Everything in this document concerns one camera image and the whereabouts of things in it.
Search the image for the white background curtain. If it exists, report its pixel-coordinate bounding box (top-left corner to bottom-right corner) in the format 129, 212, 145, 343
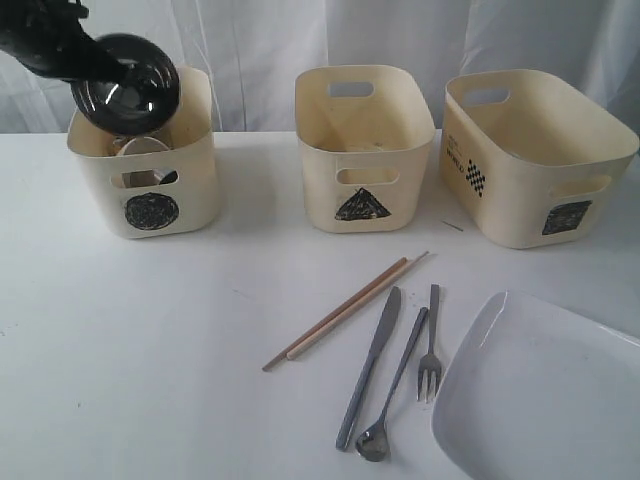
0, 0, 640, 146

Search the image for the steel mug with wire handle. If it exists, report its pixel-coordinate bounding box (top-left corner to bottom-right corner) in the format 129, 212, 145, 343
112, 136, 178, 189

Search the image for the dark wooden chopstick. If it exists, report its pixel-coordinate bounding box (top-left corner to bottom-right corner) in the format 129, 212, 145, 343
261, 257, 408, 372

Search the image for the steel table knife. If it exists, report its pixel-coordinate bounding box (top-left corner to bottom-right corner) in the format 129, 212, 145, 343
335, 286, 402, 452

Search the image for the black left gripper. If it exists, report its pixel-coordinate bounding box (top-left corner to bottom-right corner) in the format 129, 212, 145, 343
1, 1, 129, 84

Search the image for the cream bin with triangle mark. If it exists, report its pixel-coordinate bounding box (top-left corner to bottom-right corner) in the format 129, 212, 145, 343
295, 65, 435, 233

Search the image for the stainless steel bowl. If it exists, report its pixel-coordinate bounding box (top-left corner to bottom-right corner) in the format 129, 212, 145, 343
70, 33, 180, 136

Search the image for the steel spoon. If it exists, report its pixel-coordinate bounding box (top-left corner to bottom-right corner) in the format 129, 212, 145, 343
355, 307, 429, 462

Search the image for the cream bin with circle mark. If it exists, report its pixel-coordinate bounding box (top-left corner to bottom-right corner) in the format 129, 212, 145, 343
67, 66, 221, 239

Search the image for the steel fork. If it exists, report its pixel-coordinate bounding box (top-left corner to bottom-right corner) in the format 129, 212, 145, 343
417, 284, 443, 403

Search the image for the white rectangular plate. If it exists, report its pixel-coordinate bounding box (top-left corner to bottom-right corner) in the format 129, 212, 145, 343
431, 291, 639, 479

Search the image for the cream bin with square mark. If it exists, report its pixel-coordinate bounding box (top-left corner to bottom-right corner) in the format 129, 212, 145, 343
439, 69, 639, 249

